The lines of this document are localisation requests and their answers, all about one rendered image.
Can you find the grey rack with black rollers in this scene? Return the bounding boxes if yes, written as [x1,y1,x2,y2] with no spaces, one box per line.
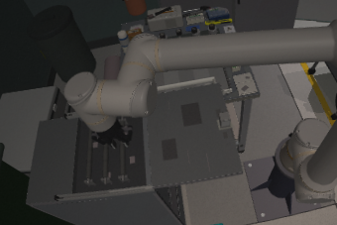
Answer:
[158,23,220,39]

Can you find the orange small box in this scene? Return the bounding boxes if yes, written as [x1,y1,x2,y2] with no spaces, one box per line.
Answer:
[127,24,145,41]

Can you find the grey metal table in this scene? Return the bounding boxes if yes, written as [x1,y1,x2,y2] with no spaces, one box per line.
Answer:
[119,16,262,154]

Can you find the yellow flat tool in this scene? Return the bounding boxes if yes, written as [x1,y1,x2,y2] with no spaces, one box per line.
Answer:
[204,18,234,27]

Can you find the black round bin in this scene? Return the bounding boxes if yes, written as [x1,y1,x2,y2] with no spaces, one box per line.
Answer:
[29,4,97,83]

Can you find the dark transfer roller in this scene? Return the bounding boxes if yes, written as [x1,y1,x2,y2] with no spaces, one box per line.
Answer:
[100,144,113,185]
[117,116,131,183]

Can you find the blue box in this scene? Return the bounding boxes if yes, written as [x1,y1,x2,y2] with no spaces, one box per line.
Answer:
[205,6,231,21]

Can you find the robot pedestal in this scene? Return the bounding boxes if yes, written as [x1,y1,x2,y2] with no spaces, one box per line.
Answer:
[242,155,337,221]

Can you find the white long bar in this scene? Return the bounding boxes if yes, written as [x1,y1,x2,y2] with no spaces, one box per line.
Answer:
[156,75,218,94]

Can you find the grey circuit board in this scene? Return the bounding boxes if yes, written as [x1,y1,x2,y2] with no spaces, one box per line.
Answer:
[231,72,261,99]

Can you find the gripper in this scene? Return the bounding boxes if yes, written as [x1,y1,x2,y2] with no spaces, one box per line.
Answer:
[91,119,134,151]

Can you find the grey tray peg block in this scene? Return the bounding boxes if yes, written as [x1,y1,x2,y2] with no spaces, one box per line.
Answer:
[217,110,233,130]

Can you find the grey kit tray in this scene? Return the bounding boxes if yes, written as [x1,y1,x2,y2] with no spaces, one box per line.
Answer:
[143,81,244,188]

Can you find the white bottle with blue band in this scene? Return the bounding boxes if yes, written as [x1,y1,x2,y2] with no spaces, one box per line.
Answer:
[117,29,130,53]

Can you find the light grey low cabinet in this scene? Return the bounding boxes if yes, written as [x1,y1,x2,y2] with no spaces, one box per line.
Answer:
[0,85,59,173]

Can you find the grey tool box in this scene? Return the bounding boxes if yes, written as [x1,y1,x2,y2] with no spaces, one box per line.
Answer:
[146,4,184,33]

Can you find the black stand legs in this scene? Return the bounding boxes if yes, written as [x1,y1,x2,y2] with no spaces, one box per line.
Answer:
[307,59,337,122]

